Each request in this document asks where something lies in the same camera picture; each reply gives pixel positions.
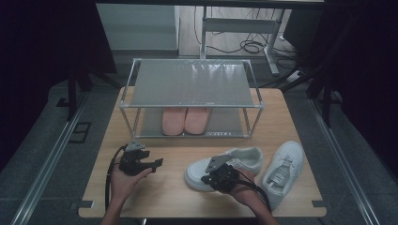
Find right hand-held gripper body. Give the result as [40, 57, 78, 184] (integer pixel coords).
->
[205, 154, 241, 194]

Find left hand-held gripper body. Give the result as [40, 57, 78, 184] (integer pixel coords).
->
[118, 141, 152, 176]

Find white sneaker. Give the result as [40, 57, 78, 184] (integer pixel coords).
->
[184, 146, 265, 192]
[260, 141, 305, 211]

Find pink slipper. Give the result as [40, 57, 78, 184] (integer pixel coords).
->
[161, 107, 189, 137]
[184, 107, 212, 136]

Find grey metal shoe rack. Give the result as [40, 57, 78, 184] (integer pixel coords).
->
[118, 57, 266, 140]

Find person's left hand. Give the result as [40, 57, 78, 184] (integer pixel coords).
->
[110, 163, 154, 204]

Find person's right hand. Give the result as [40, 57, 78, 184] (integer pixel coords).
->
[227, 170, 265, 209]

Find black metal stand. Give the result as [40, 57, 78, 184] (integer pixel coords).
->
[55, 60, 122, 122]
[259, 15, 346, 128]

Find grey cabinet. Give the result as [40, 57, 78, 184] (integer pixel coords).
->
[95, 3, 181, 52]

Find dark curtain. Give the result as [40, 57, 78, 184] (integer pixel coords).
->
[323, 0, 398, 179]
[0, 0, 117, 172]

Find black floor cables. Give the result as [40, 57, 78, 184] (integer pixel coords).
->
[192, 6, 299, 62]

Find white desk frame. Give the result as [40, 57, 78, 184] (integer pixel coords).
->
[199, 6, 287, 77]

